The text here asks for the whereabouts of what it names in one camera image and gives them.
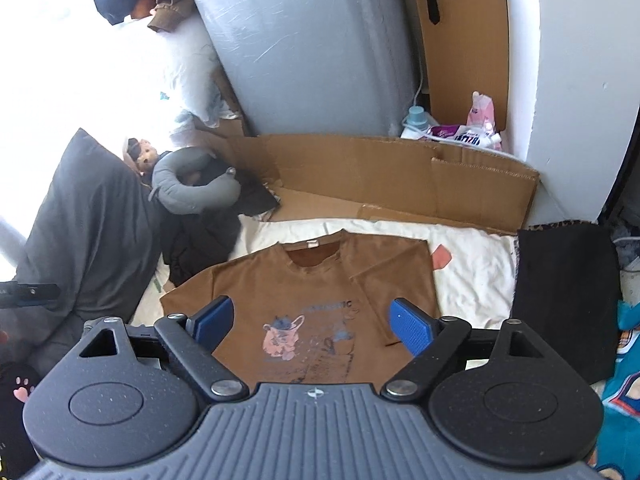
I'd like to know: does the black crumpled garment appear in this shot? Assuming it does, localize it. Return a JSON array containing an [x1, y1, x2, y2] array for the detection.
[[162, 162, 281, 286]]

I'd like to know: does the blue-capped bottle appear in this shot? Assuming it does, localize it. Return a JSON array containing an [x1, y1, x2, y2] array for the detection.
[[402, 105, 431, 141]]

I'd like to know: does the white cable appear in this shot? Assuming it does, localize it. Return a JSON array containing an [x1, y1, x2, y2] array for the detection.
[[412, 60, 427, 107]]

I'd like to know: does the blue cartoon blanket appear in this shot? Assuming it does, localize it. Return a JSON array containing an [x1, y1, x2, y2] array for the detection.
[[585, 300, 640, 480]]

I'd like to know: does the white fluffy pillow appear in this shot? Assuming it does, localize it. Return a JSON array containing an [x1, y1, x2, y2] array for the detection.
[[155, 10, 241, 128]]

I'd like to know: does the grey plastic-wrapped mattress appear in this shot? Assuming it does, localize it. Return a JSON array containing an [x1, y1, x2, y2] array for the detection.
[[182, 0, 431, 138]]

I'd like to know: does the grey neck pillow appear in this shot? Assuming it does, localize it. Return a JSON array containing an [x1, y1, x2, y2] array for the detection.
[[149, 147, 242, 216]]

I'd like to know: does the pink pouch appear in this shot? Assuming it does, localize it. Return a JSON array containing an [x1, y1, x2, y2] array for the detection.
[[466, 91, 497, 133]]

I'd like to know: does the white bear-print bed sheet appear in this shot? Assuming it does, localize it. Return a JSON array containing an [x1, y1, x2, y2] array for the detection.
[[131, 212, 521, 386]]

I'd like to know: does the dark grey cloth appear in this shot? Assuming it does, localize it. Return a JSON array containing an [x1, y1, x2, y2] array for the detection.
[[15, 127, 171, 321]]

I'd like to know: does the black folded garment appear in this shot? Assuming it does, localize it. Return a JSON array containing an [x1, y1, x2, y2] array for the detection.
[[511, 221, 622, 383]]

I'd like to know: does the brown garment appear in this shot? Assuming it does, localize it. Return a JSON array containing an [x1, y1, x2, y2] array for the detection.
[[147, 0, 193, 33]]

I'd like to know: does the tall cardboard sheet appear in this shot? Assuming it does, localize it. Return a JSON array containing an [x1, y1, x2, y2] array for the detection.
[[407, 0, 511, 153]]

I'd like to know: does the purple white pouch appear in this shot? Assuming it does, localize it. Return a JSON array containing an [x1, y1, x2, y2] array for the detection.
[[427, 125, 503, 151]]

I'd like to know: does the brown printed t-shirt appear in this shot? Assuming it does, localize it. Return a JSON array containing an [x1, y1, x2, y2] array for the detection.
[[160, 229, 442, 386]]

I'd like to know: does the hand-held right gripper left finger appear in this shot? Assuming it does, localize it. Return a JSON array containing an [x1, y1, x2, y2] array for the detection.
[[75, 296, 249, 404]]

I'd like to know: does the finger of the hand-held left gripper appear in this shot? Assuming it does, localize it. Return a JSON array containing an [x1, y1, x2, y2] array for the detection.
[[0, 284, 61, 308]]

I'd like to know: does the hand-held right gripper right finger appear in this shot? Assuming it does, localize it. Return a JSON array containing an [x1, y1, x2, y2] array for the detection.
[[382, 297, 551, 404]]

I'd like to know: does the brown plush toy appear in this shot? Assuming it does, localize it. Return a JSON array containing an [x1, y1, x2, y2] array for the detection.
[[122, 137, 161, 178]]

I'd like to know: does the flattened cardboard sheet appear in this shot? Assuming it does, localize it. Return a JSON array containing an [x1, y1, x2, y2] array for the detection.
[[192, 115, 541, 236]]

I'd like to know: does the black paw-print cloth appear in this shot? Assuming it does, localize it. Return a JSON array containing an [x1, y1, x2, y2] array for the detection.
[[0, 360, 43, 480]]

